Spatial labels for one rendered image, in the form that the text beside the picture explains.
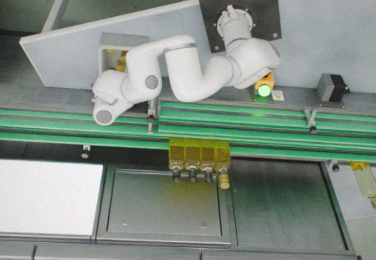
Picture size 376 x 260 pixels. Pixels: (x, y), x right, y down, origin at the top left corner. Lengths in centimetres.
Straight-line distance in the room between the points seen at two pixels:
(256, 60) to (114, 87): 41
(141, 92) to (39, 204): 70
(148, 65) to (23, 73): 121
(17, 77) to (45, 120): 57
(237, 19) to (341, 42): 44
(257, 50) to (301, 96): 62
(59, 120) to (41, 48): 28
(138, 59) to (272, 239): 88
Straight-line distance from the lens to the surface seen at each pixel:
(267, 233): 169
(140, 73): 113
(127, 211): 163
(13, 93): 183
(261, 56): 121
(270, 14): 159
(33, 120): 173
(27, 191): 171
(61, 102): 176
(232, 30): 147
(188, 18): 159
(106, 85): 130
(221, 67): 112
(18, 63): 234
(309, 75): 181
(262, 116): 167
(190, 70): 108
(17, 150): 189
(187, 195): 168
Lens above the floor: 213
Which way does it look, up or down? 48 degrees down
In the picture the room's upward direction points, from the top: 177 degrees clockwise
